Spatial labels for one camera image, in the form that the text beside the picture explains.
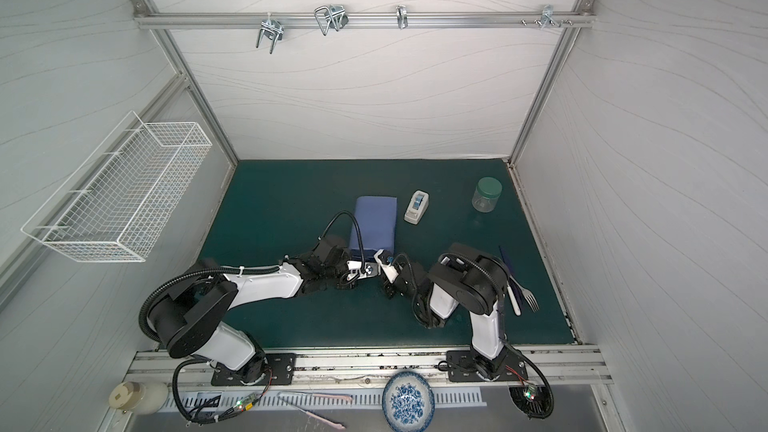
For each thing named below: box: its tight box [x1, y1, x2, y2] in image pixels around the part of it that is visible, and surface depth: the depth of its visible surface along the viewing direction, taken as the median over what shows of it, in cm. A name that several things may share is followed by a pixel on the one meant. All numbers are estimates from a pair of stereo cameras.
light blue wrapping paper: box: [354, 196, 397, 254], surface depth 99 cm
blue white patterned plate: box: [382, 371, 436, 432], surface depth 69 cm
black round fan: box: [508, 384, 555, 419], surface depth 73 cm
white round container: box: [109, 380, 169, 415], surface depth 65 cm
